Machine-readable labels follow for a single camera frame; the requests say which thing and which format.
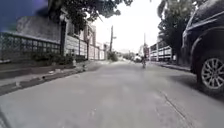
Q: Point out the grey building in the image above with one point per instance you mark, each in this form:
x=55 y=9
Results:
x=36 y=26

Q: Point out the dark lattice fence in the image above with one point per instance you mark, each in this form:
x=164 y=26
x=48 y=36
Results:
x=30 y=45

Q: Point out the narrow concrete sidewalk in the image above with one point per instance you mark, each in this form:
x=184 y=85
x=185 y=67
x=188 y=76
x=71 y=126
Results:
x=173 y=66

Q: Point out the grey concrete sidewalk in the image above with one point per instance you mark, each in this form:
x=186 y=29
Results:
x=20 y=80

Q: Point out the utility pole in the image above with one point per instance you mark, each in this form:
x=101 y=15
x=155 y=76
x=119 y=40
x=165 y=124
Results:
x=111 y=38

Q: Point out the person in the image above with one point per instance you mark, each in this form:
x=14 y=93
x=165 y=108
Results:
x=144 y=61

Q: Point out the overhanging tree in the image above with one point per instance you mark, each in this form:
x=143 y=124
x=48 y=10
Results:
x=83 y=8

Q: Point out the dark car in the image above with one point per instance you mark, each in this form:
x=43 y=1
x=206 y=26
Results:
x=206 y=36

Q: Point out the white van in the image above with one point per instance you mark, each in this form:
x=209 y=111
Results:
x=137 y=58

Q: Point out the low hedge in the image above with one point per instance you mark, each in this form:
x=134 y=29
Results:
x=50 y=58

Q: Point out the grey concrete road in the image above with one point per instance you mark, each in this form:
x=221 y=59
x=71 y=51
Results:
x=116 y=96

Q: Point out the pale panelled wall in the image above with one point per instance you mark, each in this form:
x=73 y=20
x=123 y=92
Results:
x=75 y=45

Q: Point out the white slatted fence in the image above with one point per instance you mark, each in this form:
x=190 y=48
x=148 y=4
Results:
x=161 y=51

